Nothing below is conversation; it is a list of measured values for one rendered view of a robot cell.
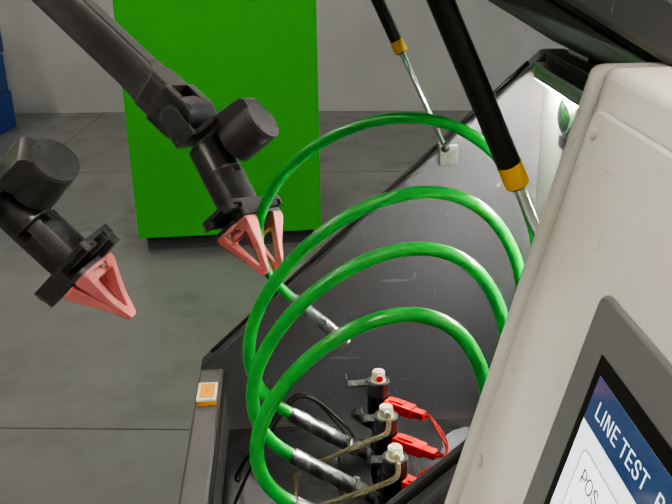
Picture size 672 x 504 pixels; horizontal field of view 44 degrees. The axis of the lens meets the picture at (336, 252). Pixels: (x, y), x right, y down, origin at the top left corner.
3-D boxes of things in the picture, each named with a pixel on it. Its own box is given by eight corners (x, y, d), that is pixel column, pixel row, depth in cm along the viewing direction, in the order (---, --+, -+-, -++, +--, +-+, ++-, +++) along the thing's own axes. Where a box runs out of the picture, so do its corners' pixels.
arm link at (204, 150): (204, 153, 121) (178, 151, 116) (236, 125, 118) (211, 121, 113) (225, 194, 120) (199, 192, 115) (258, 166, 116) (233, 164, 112)
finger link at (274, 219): (306, 256, 113) (275, 197, 116) (271, 262, 108) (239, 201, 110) (276, 280, 117) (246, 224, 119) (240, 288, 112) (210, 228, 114)
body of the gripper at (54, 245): (93, 253, 94) (43, 206, 93) (44, 306, 98) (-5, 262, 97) (118, 232, 99) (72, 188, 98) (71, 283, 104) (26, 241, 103)
